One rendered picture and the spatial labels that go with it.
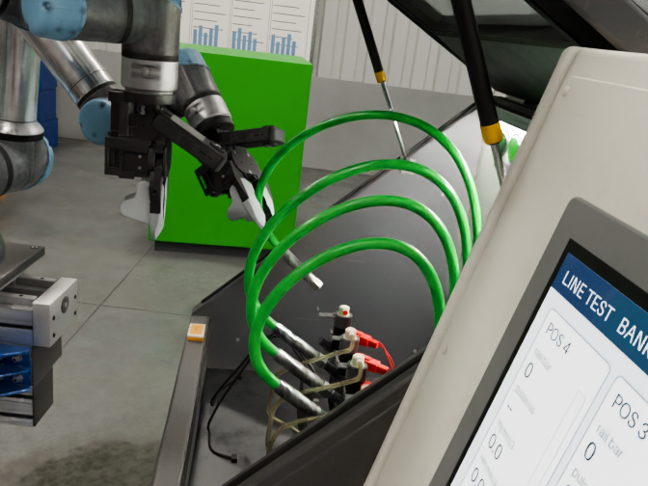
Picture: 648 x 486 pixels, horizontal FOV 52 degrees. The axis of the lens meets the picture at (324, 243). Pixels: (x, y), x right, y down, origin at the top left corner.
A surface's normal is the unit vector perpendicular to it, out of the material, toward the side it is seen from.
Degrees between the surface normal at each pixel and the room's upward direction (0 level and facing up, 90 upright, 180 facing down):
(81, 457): 0
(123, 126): 90
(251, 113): 90
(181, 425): 0
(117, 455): 0
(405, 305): 90
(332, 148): 90
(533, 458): 76
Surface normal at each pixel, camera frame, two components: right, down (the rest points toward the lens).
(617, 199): -0.93, -0.30
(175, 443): 0.11, -0.94
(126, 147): 0.09, 0.32
